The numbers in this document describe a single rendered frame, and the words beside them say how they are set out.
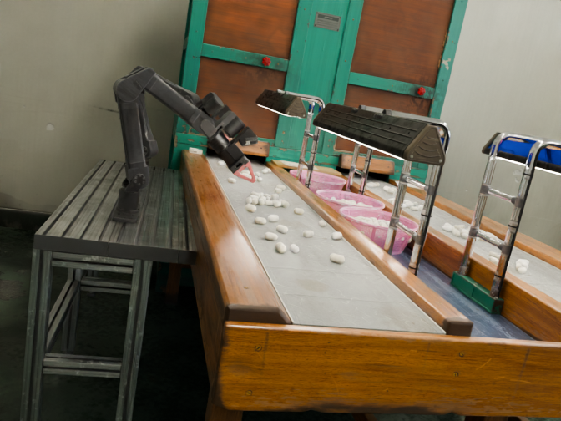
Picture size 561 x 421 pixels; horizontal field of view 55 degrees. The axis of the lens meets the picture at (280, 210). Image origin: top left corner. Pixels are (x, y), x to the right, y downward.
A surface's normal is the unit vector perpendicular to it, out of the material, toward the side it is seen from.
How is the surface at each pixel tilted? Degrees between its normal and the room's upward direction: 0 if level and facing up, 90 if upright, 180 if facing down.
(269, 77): 90
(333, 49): 90
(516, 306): 90
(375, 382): 90
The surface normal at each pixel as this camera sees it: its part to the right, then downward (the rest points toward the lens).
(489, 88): 0.22, 0.25
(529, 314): -0.96, -0.11
